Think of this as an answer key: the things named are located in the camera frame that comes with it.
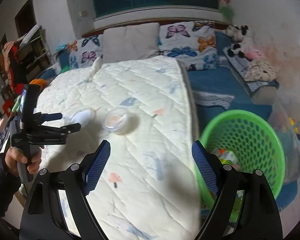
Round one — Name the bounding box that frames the clear jelly cup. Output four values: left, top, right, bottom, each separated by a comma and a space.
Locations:
103, 108, 136, 135
68, 108, 96, 129

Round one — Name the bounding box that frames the green plastic basket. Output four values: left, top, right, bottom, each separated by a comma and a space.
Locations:
200, 110, 286, 198

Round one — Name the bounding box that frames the green yellow drink bottle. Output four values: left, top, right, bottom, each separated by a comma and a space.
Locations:
212, 148, 240, 170

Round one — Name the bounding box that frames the person's left hand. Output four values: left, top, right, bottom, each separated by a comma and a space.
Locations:
5, 147, 42, 177

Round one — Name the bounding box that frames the red stool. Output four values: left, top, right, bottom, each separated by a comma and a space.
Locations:
2, 99, 15, 118

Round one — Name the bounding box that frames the orange fox plush toy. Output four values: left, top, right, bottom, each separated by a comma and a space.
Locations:
30, 79, 49, 92

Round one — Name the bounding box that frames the white quilted bed cover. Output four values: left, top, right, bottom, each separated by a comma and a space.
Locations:
37, 56, 200, 239

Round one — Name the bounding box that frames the blue bed sheet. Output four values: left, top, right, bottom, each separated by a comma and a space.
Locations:
188, 32, 279, 134

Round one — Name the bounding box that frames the clothes rack with clothes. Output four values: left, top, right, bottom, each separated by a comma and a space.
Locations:
0, 25, 52, 99

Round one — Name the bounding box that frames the left butterfly pillow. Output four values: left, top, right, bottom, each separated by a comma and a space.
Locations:
67, 35, 103, 70

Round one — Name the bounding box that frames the butterfly pillow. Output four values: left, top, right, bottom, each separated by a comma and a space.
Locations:
158, 21, 218, 71
67, 35, 103, 70

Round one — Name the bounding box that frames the spotted beige cloth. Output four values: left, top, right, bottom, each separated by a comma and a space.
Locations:
244, 59, 278, 82

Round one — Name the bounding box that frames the pink plush toy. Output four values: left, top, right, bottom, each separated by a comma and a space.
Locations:
244, 47, 264, 61

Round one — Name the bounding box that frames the right butterfly pillow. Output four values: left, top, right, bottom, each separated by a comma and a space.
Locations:
158, 21, 218, 71

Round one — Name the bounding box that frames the grey pillow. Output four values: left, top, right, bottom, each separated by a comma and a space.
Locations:
103, 23, 160, 63

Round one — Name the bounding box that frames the black white cow plush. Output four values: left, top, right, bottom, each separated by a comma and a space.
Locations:
224, 25, 250, 58

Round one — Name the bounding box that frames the hanging flower decoration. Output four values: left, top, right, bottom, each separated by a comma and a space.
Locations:
217, 0, 234, 21

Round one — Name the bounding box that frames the black phone on mount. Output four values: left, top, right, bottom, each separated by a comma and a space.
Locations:
19, 84, 40, 161

